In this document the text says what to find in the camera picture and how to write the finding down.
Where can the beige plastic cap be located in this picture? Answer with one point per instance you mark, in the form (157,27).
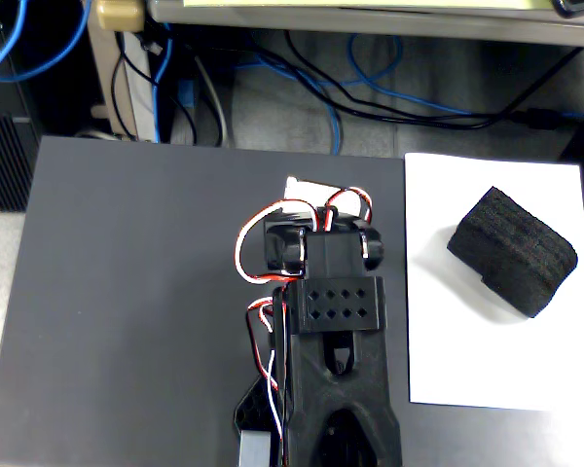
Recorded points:
(119,14)

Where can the grey desk edge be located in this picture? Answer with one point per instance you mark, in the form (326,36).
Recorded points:
(370,22)

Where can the black vented computer case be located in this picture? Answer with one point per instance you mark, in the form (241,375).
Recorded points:
(5,165)

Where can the beige desk leg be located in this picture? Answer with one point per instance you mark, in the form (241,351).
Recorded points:
(141,102)

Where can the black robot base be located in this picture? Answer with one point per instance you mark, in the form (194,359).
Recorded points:
(250,408)

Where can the black object on desk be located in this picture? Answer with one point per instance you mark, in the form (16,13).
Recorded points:
(579,6)

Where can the grey base clamp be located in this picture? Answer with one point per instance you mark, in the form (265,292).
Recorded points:
(254,450)

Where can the black foam cube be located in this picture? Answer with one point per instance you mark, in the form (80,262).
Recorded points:
(516,253)

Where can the clear network plug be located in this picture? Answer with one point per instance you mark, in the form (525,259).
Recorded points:
(151,46)

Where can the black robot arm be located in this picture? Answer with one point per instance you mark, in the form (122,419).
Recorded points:
(340,389)

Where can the white paper sheet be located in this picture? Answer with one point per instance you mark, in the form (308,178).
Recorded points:
(467,365)

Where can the blue plug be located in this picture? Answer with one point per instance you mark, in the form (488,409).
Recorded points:
(187,95)

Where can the black work board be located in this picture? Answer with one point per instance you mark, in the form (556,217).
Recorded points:
(126,365)

